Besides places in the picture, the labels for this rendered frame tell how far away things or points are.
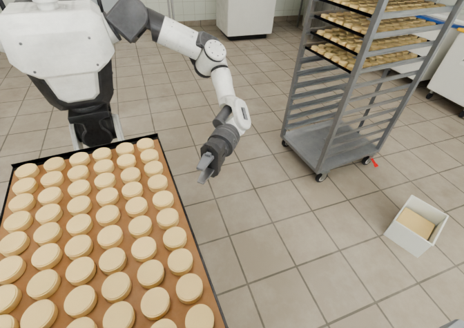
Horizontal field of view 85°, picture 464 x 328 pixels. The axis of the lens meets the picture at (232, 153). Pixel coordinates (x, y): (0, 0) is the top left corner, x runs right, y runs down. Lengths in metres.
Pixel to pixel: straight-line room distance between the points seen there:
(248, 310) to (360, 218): 0.96
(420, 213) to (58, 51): 2.09
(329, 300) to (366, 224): 0.61
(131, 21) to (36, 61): 0.29
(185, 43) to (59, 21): 0.35
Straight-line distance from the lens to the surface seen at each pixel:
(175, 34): 0.94
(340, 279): 1.68
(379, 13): 1.45
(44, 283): 0.63
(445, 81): 3.65
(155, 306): 0.54
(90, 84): 0.95
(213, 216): 1.73
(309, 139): 2.19
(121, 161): 0.78
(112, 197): 0.70
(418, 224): 2.07
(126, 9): 0.93
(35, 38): 0.90
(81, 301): 0.59
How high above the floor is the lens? 1.43
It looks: 42 degrees down
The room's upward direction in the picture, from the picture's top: 3 degrees clockwise
